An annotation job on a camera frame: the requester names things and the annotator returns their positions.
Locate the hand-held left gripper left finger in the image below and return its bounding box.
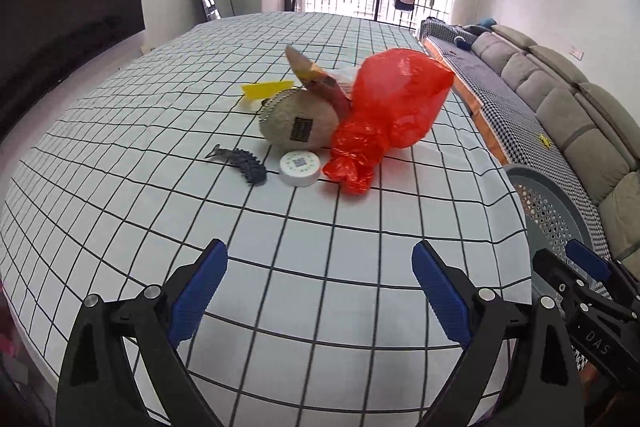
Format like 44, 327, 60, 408
57, 238, 229, 427

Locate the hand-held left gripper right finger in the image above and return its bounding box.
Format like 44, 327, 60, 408
411, 240, 586, 427

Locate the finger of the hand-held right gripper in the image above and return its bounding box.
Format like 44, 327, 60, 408
567, 239, 640, 303
532, 248, 588, 308

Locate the grey perforated basket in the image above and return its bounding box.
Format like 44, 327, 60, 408
501, 163, 613, 308

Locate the pink snack wrapper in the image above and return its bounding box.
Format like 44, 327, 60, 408
285, 45, 353, 120

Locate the dark toy lizard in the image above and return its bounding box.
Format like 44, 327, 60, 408
206, 146, 268, 186

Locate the grey sofa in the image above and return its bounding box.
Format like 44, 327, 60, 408
417, 18, 616, 268
470, 24, 640, 278

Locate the white round container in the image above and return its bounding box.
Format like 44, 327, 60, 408
278, 149, 322, 186

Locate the beige round plush toy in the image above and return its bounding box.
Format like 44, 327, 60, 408
258, 88, 341, 151

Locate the red plastic bag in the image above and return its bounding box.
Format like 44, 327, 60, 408
322, 48, 455, 195

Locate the yellow plastic container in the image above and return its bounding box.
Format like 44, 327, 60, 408
240, 81, 296, 102

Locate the black television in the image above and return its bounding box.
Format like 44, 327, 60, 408
0, 0, 146, 142

